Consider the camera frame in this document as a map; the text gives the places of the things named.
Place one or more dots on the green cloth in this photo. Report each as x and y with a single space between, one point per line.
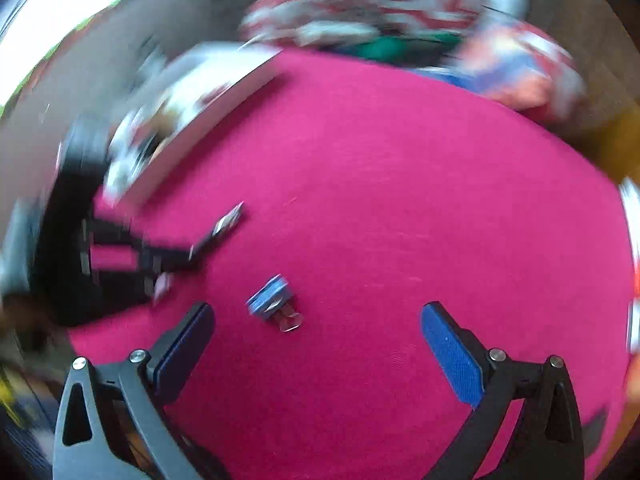
395 47

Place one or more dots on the round red white pillow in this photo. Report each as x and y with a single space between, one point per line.
562 77

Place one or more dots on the small silver metal object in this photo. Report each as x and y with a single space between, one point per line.
231 219

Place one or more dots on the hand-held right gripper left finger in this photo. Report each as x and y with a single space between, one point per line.
185 350

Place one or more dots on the plaid pillow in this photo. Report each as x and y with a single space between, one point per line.
505 70

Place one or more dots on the small blue-capped glass vial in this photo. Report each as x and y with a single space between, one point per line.
270 300

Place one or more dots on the red white bolster pillow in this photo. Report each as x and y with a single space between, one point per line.
300 20

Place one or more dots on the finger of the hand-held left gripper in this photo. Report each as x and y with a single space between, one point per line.
161 287
170 255

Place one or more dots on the flat red white pillow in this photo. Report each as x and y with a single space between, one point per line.
420 0

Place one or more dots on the white shallow tray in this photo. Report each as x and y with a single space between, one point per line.
210 120

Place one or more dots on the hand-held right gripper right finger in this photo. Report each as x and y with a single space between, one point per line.
452 355

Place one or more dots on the wooden cabinet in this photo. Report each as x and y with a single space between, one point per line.
620 145

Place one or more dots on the white flat box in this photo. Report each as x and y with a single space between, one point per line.
631 220

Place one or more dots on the pink table cloth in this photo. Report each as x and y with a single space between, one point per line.
375 210

